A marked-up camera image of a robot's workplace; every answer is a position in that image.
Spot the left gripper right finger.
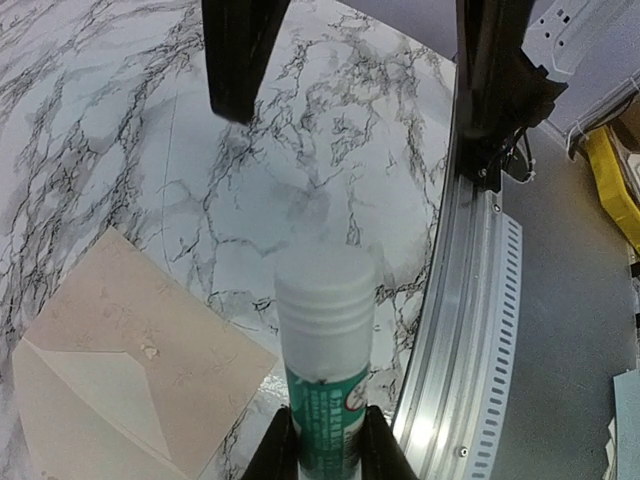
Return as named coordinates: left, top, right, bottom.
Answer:
left=358, top=405, right=415, bottom=480

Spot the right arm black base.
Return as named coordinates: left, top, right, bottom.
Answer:
left=458, top=127, right=535, bottom=193

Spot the curved aluminium front rail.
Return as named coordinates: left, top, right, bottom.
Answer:
left=392, top=114, right=526, bottom=480

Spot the green white glue stick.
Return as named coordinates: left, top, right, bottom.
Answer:
left=274, top=245, right=376, bottom=479

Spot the cream envelope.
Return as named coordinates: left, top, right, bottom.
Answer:
left=12, top=229, right=276, bottom=479

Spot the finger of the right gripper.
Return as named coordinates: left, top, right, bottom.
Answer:
left=201, top=0, right=290, bottom=125
left=455, top=0, right=568, bottom=145

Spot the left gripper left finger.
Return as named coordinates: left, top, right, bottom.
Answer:
left=242, top=406, right=299, bottom=480

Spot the yellow bin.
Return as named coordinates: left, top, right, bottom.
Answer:
left=585, top=126, right=639, bottom=253

